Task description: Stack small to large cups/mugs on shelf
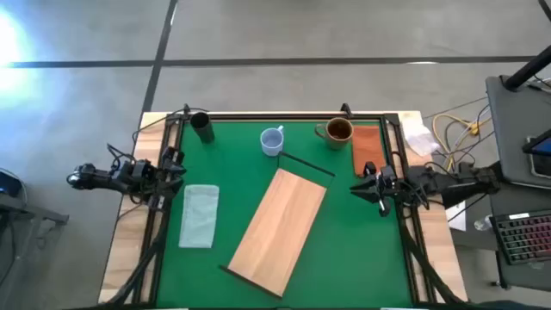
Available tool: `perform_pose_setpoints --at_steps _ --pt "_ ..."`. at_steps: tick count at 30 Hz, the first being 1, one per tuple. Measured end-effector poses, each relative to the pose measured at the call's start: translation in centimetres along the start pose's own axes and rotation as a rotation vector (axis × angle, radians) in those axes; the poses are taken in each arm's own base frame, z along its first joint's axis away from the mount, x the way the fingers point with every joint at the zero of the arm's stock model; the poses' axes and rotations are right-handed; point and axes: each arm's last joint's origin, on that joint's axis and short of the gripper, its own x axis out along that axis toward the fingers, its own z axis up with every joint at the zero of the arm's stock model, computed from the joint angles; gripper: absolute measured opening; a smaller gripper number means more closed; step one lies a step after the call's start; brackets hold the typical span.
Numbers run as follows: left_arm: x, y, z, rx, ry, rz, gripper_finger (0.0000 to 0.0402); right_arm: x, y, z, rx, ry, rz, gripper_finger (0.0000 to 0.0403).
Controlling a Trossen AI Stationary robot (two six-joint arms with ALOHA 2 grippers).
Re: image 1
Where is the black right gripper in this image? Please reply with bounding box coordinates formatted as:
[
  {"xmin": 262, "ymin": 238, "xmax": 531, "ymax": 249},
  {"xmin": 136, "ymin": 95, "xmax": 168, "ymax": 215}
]
[{"xmin": 348, "ymin": 173, "xmax": 409, "ymax": 208}]

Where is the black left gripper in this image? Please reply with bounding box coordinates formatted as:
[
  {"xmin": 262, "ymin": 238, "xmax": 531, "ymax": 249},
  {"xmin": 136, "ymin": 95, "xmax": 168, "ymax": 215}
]
[{"xmin": 143, "ymin": 161, "xmax": 189, "ymax": 208}]

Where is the tall black tumbler cup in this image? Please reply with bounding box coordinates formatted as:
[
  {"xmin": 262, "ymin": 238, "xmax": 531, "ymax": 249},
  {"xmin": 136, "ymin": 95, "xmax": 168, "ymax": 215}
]
[{"xmin": 189, "ymin": 110, "xmax": 216, "ymax": 145}]

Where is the tan patterned ceramic mug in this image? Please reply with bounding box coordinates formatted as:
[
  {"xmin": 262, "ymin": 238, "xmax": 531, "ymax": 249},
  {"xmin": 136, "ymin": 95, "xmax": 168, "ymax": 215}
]
[{"xmin": 314, "ymin": 116, "xmax": 355, "ymax": 151}]

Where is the orange folded cloth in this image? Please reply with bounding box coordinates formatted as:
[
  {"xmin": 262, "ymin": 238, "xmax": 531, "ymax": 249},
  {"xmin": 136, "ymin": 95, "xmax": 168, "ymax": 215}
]
[{"xmin": 351, "ymin": 124, "xmax": 387, "ymax": 177}]

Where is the pale green folded cloth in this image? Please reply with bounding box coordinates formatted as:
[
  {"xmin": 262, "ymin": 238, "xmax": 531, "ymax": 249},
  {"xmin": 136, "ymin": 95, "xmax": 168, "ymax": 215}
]
[{"xmin": 177, "ymin": 183, "xmax": 220, "ymax": 250}]

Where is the green table mat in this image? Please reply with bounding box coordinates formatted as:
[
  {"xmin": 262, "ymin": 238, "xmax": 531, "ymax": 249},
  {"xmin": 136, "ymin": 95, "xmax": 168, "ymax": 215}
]
[{"xmin": 155, "ymin": 120, "xmax": 413, "ymax": 309}]

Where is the white paper sheet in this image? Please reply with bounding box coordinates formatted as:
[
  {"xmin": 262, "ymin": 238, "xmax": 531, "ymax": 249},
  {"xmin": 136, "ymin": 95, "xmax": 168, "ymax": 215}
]
[{"xmin": 445, "ymin": 200, "xmax": 468, "ymax": 233}]

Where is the small white mug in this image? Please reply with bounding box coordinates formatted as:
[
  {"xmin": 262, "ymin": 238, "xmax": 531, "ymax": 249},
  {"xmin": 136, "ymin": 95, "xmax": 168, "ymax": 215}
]
[{"xmin": 259, "ymin": 125, "xmax": 286, "ymax": 158}]

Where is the clear water bottle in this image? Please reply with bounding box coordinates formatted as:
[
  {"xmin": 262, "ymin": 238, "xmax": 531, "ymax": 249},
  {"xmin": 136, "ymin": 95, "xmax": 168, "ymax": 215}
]
[{"xmin": 473, "ymin": 214, "xmax": 494, "ymax": 232}]

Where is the grey side desk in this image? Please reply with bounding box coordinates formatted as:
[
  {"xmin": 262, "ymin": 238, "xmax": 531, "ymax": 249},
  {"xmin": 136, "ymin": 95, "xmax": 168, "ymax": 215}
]
[{"xmin": 485, "ymin": 75, "xmax": 551, "ymax": 190}]

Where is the black backlit keyboard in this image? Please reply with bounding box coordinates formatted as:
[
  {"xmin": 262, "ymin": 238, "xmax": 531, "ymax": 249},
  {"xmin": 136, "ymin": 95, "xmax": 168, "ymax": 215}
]
[{"xmin": 490, "ymin": 209, "xmax": 551, "ymax": 266}]

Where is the black tablet device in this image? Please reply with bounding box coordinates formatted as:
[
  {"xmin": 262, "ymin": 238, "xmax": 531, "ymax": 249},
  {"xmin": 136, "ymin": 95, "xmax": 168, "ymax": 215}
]
[{"xmin": 522, "ymin": 128, "xmax": 551, "ymax": 157}]

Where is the black pole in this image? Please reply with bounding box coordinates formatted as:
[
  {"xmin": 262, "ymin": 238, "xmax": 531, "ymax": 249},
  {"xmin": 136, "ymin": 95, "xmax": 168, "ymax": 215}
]
[{"xmin": 503, "ymin": 45, "xmax": 551, "ymax": 91}]

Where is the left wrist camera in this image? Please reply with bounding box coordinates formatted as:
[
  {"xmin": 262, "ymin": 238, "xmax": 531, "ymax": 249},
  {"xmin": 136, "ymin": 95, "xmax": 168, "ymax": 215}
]
[{"xmin": 161, "ymin": 146, "xmax": 187, "ymax": 167}]

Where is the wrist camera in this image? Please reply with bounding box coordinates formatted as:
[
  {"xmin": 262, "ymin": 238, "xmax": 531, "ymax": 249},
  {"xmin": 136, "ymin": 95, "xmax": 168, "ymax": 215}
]
[
  {"xmin": 161, "ymin": 146, "xmax": 187, "ymax": 167},
  {"xmin": 363, "ymin": 161, "xmax": 398, "ymax": 183}
]

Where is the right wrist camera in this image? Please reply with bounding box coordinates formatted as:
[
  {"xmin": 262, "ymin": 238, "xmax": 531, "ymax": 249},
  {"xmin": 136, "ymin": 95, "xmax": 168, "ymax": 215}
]
[{"xmin": 363, "ymin": 161, "xmax": 398, "ymax": 183}]

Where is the thin black cable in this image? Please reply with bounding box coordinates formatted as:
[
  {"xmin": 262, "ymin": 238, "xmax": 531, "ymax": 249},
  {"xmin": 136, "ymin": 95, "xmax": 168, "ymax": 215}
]
[{"xmin": 131, "ymin": 107, "xmax": 210, "ymax": 146}]

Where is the yellow cable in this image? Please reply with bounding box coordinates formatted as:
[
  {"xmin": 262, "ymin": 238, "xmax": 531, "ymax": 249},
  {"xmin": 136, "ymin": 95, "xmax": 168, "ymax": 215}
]
[{"xmin": 431, "ymin": 113, "xmax": 492, "ymax": 171}]

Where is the black metal table frame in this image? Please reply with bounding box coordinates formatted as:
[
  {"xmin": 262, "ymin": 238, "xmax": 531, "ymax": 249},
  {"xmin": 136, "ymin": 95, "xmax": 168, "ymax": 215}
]
[{"xmin": 109, "ymin": 102, "xmax": 467, "ymax": 310}]

